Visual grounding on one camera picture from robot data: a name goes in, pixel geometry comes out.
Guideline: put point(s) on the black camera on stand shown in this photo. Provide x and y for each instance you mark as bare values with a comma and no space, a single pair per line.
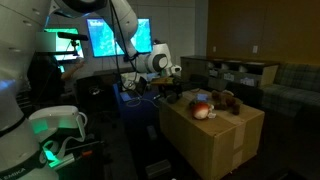
72,36

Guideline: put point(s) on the wooden shelf cabinet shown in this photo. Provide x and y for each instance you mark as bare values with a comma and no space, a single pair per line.
220,71

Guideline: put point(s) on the plaid green sofa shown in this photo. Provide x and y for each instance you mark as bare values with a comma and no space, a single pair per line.
294,86

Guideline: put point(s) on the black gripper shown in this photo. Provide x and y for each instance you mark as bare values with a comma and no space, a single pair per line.
167,90

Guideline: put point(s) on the white terry towel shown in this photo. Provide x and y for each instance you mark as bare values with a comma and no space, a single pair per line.
131,81

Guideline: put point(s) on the brown plush toy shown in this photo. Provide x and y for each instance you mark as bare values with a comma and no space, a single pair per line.
225,100

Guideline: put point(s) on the black block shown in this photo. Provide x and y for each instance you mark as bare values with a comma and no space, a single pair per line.
158,169
173,98

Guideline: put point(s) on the cardboard box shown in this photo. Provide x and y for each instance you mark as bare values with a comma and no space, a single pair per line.
214,146

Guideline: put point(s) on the wall monitor right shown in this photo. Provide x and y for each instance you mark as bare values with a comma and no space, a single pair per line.
104,45

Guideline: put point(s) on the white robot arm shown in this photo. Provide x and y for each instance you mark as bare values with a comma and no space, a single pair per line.
27,62

